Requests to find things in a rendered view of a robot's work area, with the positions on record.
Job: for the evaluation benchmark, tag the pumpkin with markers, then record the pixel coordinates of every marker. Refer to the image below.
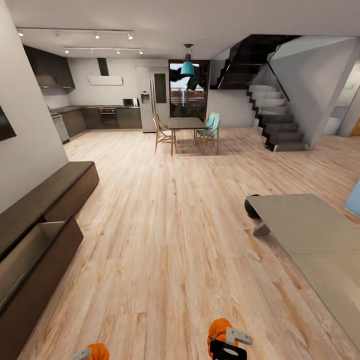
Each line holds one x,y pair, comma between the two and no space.
99,352
217,331

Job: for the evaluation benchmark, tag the oven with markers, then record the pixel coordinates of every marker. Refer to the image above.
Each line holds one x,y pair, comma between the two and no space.
108,117

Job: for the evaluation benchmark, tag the cauldron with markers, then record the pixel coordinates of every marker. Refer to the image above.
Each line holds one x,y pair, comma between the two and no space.
251,212

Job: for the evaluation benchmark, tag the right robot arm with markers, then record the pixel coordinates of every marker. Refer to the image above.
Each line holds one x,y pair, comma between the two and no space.
228,350

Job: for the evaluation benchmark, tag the fridge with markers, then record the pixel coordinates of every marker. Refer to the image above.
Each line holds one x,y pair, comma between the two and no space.
153,95

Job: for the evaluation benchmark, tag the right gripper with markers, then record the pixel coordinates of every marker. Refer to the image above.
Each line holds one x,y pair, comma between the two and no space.
217,346

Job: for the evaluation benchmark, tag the room light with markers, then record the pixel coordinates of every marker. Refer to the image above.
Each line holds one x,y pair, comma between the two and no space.
187,66

